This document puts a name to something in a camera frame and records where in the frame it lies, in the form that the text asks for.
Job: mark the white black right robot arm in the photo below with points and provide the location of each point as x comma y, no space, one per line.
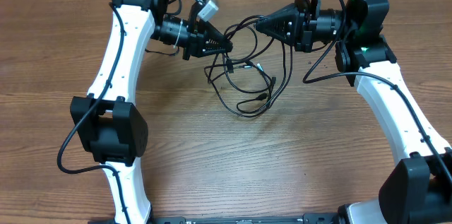
419,188

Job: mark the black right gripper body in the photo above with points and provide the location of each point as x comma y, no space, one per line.
308,27

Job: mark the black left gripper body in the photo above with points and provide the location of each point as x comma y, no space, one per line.
195,36

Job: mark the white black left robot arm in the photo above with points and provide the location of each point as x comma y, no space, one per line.
107,120

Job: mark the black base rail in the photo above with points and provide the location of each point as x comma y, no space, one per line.
229,220

